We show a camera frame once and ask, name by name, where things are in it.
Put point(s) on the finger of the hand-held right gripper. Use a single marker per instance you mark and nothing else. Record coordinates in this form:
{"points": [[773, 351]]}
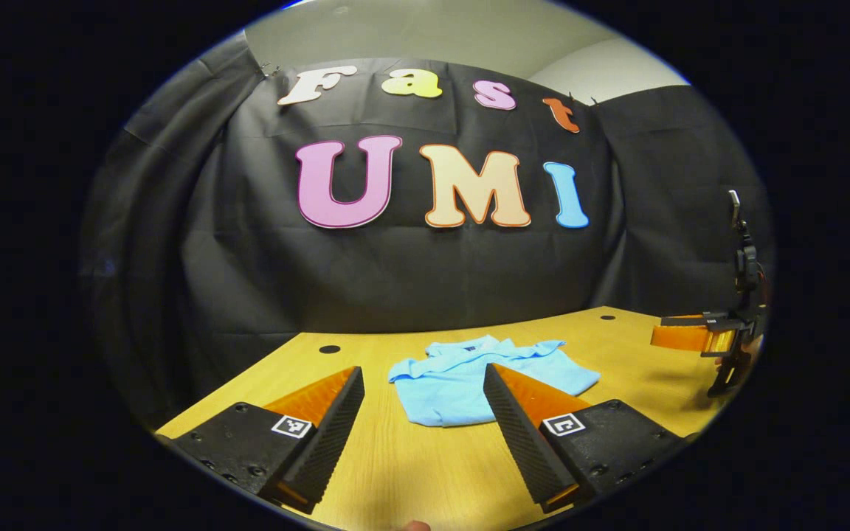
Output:
{"points": [[690, 321], [679, 339]]}

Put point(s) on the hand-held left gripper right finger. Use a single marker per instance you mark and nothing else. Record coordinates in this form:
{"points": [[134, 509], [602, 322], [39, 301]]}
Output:
{"points": [[521, 442]]}

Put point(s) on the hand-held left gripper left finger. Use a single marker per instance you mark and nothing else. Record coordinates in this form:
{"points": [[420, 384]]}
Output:
{"points": [[329, 442]]}

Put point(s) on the light blue T-shirt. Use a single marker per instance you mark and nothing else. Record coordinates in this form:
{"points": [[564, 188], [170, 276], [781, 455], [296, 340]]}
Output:
{"points": [[447, 391]]}

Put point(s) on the black backdrop cloth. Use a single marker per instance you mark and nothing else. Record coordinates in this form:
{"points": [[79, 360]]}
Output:
{"points": [[395, 280]]}

